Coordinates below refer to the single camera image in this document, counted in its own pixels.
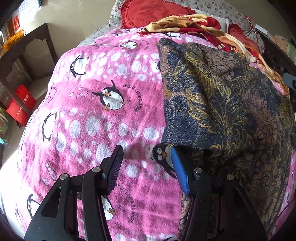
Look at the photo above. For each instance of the red heart-shaped cushion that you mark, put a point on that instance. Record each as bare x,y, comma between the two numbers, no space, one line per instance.
139,13

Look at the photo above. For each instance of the red gift bag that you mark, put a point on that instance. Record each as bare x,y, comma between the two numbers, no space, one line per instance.
26,97
17,113

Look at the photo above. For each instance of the yellow plastic basket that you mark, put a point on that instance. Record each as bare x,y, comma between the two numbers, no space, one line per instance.
13,40

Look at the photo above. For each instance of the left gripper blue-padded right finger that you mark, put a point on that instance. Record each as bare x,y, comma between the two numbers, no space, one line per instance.
220,208

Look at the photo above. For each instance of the dark floral patterned garment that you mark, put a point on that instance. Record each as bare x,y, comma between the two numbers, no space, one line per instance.
232,119

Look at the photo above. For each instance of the pink penguin blanket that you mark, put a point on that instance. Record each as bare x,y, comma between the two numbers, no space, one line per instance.
101,95

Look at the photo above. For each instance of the red gift bag front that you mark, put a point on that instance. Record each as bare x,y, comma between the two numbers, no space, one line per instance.
17,113

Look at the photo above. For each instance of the colourful floral bag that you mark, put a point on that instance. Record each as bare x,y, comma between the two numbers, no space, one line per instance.
5,122

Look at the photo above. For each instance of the floral white pillow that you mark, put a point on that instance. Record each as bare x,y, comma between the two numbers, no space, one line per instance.
222,11

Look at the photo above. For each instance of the red yellow crumpled blanket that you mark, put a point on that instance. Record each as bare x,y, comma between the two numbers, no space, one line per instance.
209,28

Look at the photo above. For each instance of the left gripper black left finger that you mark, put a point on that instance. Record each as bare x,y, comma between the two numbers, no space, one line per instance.
56,217

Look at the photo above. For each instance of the red gift bag rear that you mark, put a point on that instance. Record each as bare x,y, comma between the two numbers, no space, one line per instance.
26,97

